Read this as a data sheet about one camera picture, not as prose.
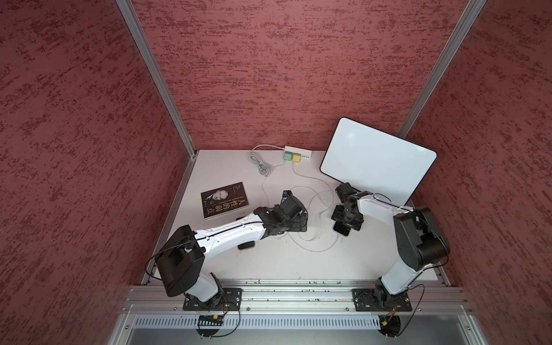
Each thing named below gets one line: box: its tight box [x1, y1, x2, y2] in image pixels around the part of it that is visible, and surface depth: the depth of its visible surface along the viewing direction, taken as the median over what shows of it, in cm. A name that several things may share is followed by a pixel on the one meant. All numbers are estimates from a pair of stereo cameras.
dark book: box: [200, 181, 250, 220], surface depth 102 cm
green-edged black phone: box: [333, 219, 351, 236], surface depth 91 cm
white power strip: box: [283, 145, 313, 161], surface depth 120 cm
